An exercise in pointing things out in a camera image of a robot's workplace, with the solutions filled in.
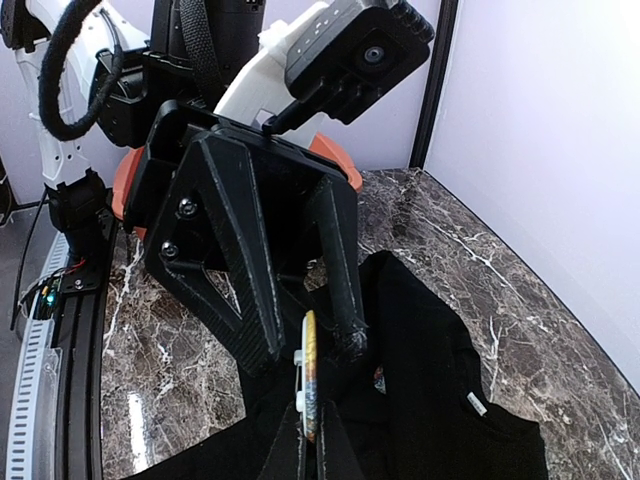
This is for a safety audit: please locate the left black frame post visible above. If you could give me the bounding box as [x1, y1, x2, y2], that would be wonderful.
[409, 0, 460, 169]

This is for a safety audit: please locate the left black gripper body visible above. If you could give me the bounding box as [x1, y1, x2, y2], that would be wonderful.
[122, 99, 358, 281]

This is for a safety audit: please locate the white slotted cable duct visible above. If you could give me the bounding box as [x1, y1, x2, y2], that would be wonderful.
[6, 232, 69, 480]

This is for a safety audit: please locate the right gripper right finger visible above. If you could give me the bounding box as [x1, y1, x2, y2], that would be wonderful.
[316, 401, 365, 480]

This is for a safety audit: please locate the black front rail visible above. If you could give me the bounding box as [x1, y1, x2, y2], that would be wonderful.
[52, 213, 118, 479]

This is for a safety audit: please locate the black t-shirt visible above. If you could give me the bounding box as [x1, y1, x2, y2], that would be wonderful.
[143, 251, 548, 479]

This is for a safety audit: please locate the black braided cable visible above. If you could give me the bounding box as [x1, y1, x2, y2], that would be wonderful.
[35, 0, 126, 143]

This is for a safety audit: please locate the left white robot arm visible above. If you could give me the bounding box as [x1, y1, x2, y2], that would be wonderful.
[1, 1, 387, 375]

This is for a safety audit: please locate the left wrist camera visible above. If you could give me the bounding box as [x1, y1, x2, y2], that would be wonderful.
[213, 0, 435, 146]

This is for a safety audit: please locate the orange plastic bin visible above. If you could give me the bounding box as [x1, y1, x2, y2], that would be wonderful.
[112, 133, 363, 240]

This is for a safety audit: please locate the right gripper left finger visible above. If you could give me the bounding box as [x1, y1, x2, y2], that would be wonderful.
[257, 402, 307, 480]

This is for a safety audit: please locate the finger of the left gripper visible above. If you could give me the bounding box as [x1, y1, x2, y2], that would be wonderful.
[306, 177, 367, 362]
[145, 133, 284, 376]

